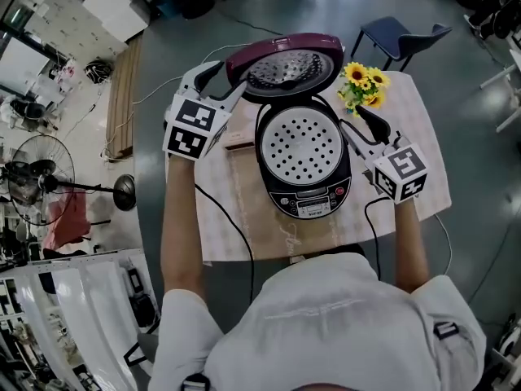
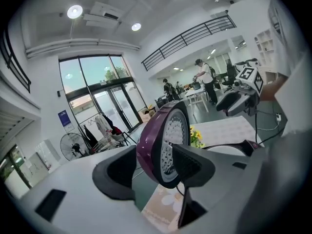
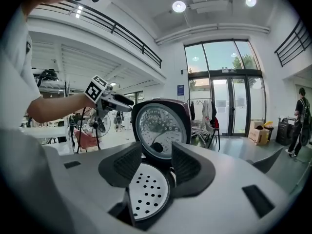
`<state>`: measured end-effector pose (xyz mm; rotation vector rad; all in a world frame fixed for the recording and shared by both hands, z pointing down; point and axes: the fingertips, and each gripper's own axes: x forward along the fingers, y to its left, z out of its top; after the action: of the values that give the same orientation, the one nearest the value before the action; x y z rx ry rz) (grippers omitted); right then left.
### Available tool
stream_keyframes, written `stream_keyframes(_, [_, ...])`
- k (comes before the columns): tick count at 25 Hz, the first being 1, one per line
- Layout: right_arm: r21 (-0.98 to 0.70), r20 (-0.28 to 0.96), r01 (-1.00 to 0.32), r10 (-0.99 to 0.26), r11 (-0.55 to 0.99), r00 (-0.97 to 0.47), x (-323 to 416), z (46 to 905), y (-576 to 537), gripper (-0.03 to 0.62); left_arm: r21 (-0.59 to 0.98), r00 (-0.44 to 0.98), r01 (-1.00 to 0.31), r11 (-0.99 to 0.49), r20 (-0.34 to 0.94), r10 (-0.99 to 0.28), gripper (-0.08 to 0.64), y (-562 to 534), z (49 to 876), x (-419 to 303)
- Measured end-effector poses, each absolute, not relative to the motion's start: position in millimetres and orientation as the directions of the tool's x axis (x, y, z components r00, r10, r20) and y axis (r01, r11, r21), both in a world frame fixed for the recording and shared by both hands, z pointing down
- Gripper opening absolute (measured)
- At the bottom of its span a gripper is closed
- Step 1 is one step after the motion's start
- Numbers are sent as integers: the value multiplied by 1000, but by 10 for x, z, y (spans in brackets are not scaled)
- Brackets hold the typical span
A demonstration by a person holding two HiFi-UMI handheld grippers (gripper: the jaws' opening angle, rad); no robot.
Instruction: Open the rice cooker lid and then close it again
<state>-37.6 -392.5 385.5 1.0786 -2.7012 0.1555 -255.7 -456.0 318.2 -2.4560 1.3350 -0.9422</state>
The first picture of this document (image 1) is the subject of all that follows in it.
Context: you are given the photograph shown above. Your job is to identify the black cable bundle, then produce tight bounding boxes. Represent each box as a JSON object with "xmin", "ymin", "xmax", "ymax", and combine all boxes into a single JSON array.
[{"xmin": 84, "ymin": 59, "xmax": 114, "ymax": 85}]

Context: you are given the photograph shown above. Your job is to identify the red cloth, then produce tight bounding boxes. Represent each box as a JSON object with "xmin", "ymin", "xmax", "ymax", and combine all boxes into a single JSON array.
[{"xmin": 42, "ymin": 187, "xmax": 93, "ymax": 252}]

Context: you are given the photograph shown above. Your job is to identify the brown striped mat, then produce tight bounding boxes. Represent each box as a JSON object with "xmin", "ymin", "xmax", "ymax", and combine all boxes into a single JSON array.
[{"xmin": 104, "ymin": 34, "xmax": 143, "ymax": 160}]

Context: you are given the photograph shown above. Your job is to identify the person's white shirt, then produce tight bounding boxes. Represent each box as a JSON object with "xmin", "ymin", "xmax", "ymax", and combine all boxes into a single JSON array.
[{"xmin": 147, "ymin": 253, "xmax": 488, "ymax": 391}]

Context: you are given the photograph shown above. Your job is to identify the purple rice cooker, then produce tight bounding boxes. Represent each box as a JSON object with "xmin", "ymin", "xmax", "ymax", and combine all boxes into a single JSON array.
[{"xmin": 225, "ymin": 33, "xmax": 353, "ymax": 221}]

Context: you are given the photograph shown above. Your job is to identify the white perforated steamer tray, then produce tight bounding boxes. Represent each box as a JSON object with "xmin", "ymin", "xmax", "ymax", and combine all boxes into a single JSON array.
[{"xmin": 260, "ymin": 106, "xmax": 344, "ymax": 186}]

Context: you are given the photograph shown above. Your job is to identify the thin white cable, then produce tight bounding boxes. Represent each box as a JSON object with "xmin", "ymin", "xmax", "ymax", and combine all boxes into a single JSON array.
[
  {"xmin": 99, "ymin": 42, "xmax": 253, "ymax": 160},
  {"xmin": 433, "ymin": 213, "xmax": 453, "ymax": 276}
]

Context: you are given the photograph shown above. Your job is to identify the person's black trousers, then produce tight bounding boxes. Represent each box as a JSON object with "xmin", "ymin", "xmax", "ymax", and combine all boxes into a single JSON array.
[{"xmin": 313, "ymin": 242, "xmax": 367, "ymax": 260}]

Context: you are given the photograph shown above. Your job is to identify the person's right forearm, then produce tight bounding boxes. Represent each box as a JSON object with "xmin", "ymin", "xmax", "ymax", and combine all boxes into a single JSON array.
[{"xmin": 392, "ymin": 195, "xmax": 431, "ymax": 295}]

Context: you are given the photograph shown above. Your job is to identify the person's left forearm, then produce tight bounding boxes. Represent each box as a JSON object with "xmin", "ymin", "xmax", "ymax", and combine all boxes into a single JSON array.
[{"xmin": 160, "ymin": 155, "xmax": 208, "ymax": 301}]

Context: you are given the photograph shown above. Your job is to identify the white shelf rack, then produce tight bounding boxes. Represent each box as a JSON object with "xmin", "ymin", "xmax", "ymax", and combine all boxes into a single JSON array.
[{"xmin": 0, "ymin": 247, "xmax": 162, "ymax": 391}]

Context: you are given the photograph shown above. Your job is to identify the white storage box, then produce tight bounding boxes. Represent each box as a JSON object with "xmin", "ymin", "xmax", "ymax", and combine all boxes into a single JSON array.
[{"xmin": 82, "ymin": 0, "xmax": 150, "ymax": 44}]

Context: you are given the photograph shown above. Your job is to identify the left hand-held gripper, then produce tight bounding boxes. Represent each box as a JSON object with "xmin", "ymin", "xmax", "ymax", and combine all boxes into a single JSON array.
[{"xmin": 161, "ymin": 59, "xmax": 248, "ymax": 161}]

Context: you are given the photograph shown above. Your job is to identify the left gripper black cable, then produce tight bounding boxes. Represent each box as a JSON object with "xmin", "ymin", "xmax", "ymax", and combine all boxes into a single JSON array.
[{"xmin": 194, "ymin": 183, "xmax": 256, "ymax": 305}]

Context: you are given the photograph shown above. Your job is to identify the dark blue chair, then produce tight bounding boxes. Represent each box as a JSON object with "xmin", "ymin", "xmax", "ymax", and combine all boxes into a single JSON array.
[{"xmin": 350, "ymin": 15, "xmax": 453, "ymax": 72}]

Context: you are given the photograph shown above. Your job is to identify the black strap buckle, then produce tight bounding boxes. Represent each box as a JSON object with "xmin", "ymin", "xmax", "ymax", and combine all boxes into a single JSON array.
[
  {"xmin": 433, "ymin": 322, "xmax": 460, "ymax": 340},
  {"xmin": 181, "ymin": 373, "xmax": 212, "ymax": 391}
]

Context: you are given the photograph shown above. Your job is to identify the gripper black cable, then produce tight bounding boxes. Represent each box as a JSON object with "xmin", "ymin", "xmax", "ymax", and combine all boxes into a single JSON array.
[
  {"xmin": 194, "ymin": 183, "xmax": 256, "ymax": 305},
  {"xmin": 363, "ymin": 195, "xmax": 392, "ymax": 281}
]

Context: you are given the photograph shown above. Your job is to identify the thin dark cable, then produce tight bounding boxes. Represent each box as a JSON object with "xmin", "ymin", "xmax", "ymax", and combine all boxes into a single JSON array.
[{"xmin": 467, "ymin": 213, "xmax": 521, "ymax": 305}]

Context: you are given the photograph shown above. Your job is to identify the white desk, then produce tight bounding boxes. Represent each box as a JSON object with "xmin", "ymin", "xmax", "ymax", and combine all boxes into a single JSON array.
[{"xmin": 479, "ymin": 49, "xmax": 521, "ymax": 134}]

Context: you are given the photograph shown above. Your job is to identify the grey chair with black legs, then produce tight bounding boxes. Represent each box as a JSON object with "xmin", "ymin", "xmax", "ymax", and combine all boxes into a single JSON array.
[{"xmin": 123, "ymin": 330, "xmax": 160, "ymax": 376}]

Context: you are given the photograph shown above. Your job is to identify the black standing fan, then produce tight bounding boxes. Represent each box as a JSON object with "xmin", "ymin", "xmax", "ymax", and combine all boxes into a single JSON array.
[{"xmin": 0, "ymin": 134, "xmax": 138, "ymax": 227}]

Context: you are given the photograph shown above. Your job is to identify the sunflower bouquet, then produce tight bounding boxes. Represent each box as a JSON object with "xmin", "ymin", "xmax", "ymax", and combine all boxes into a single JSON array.
[{"xmin": 336, "ymin": 61, "xmax": 392, "ymax": 117}]

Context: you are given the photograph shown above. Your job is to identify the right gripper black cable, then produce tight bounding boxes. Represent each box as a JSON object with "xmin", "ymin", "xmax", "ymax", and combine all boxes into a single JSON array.
[{"xmin": 363, "ymin": 195, "xmax": 392, "ymax": 281}]

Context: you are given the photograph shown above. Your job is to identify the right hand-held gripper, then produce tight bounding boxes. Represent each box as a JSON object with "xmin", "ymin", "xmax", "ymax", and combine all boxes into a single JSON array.
[{"xmin": 339, "ymin": 104, "xmax": 429, "ymax": 205}]

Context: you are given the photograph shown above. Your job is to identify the small pink box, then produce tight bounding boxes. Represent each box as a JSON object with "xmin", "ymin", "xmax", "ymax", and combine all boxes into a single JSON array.
[{"xmin": 222, "ymin": 99, "xmax": 261, "ymax": 151}]

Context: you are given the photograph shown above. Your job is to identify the checkered beige tablecloth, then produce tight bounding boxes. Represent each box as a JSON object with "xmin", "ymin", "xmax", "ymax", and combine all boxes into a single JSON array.
[{"xmin": 164, "ymin": 69, "xmax": 453, "ymax": 265}]

